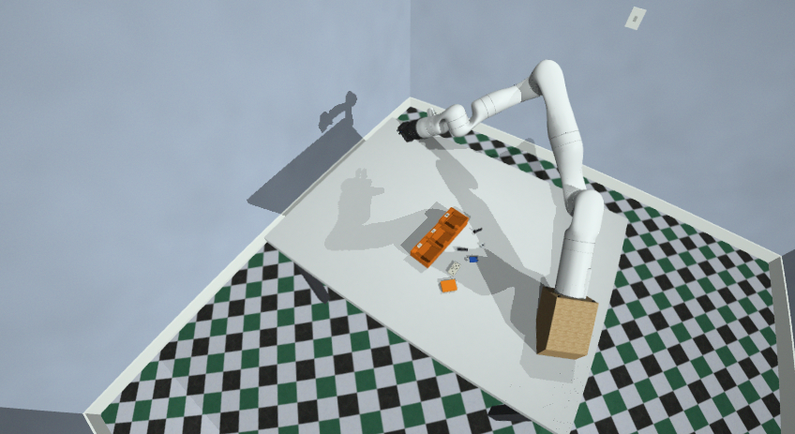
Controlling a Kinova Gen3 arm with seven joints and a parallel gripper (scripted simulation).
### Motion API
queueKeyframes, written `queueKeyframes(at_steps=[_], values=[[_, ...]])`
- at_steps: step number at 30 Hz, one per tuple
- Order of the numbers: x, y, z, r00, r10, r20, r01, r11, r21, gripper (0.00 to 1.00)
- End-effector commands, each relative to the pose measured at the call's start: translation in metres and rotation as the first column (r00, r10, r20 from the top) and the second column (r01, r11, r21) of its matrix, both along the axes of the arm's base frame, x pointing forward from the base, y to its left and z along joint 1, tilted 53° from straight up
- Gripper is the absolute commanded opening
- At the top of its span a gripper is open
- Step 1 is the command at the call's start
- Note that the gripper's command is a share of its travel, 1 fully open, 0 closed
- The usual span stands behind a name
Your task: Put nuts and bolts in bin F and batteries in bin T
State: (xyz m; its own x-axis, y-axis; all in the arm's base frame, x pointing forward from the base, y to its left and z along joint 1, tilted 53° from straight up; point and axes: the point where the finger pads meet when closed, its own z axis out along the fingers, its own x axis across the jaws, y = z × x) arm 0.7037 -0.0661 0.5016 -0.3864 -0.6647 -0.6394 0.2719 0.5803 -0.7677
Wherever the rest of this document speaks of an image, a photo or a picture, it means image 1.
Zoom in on orange square pad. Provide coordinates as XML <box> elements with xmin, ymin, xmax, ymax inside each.
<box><xmin>441</xmin><ymin>279</ymin><xmax>457</xmax><ymax>292</ymax></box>

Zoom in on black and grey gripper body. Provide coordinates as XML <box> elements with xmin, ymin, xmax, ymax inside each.
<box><xmin>397</xmin><ymin>108</ymin><xmax>437</xmax><ymax>142</ymax></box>

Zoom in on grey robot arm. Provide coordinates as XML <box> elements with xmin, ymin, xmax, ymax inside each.
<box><xmin>426</xmin><ymin>60</ymin><xmax>604</xmax><ymax>300</ymax></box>

